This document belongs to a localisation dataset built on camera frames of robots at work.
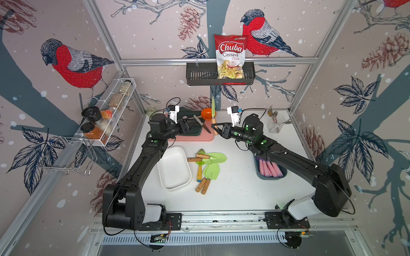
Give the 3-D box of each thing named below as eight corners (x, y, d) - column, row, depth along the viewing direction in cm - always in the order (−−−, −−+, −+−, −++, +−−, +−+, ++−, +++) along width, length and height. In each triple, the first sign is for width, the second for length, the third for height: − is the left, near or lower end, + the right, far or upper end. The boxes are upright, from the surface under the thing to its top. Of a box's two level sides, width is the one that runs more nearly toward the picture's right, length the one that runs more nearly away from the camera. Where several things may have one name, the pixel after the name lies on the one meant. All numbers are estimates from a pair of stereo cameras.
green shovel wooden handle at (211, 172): (195, 191, 85) (195, 189, 83) (207, 162, 96) (207, 160, 94) (211, 197, 83) (211, 196, 81) (222, 167, 94) (222, 165, 92)
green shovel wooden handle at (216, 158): (188, 163, 95) (188, 160, 92) (189, 154, 99) (188, 152, 96) (226, 163, 95) (227, 160, 92) (226, 154, 99) (226, 152, 96)
